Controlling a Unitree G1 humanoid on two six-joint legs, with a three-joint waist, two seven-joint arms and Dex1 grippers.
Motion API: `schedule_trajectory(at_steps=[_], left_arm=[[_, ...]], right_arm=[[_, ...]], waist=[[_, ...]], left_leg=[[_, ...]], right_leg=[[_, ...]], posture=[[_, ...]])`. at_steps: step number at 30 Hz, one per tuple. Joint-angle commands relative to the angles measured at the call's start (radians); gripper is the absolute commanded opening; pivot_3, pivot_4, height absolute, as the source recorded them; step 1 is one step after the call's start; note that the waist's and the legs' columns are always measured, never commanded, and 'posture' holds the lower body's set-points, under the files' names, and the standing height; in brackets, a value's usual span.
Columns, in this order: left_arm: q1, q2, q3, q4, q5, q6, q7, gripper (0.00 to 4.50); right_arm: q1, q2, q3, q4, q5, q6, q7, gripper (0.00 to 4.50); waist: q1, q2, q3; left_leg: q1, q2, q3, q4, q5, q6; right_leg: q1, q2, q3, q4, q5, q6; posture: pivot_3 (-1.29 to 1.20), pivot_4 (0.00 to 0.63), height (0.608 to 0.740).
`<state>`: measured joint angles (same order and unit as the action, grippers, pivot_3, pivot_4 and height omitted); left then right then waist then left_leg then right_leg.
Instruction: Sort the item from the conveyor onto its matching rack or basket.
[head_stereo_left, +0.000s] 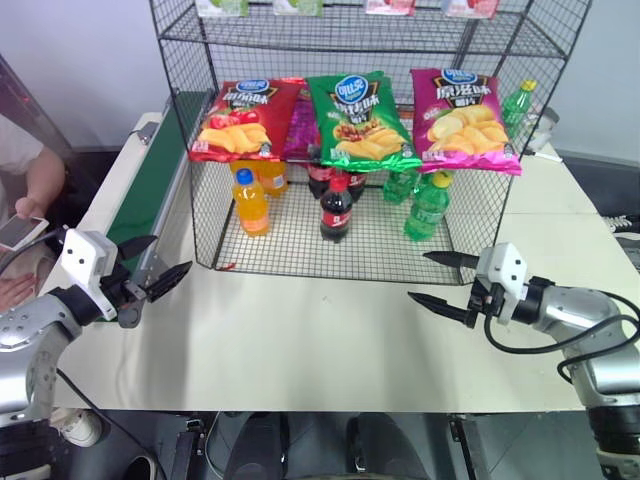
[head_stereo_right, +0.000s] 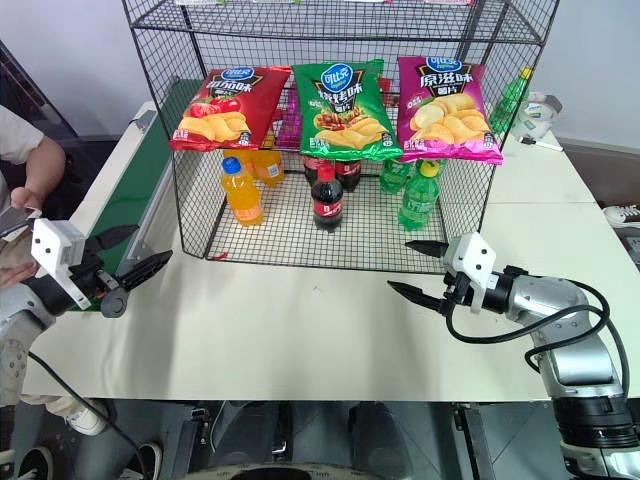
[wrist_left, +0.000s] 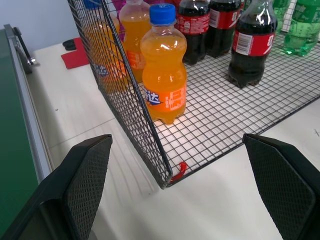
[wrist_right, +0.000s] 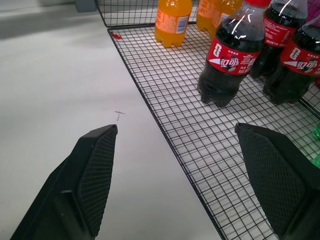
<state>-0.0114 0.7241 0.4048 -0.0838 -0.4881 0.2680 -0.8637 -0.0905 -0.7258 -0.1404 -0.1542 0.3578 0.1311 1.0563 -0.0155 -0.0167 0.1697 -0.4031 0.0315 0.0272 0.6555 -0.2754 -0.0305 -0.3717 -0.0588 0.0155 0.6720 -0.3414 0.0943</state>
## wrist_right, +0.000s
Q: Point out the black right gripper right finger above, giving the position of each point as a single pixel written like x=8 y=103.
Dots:
x=277 y=180

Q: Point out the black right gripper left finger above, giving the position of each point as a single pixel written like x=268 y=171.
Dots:
x=75 y=190

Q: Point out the green plastic bottle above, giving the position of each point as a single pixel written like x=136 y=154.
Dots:
x=316 y=147

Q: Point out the cola bottle red label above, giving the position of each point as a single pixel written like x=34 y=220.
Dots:
x=295 y=67
x=277 y=32

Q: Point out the cola bottle with red cap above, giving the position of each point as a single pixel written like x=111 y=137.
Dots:
x=230 y=57

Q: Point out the small red scrap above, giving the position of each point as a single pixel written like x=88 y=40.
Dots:
x=117 y=36

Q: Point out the orange soda bottle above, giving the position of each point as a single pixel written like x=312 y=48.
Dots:
x=172 y=22
x=203 y=15
x=222 y=12

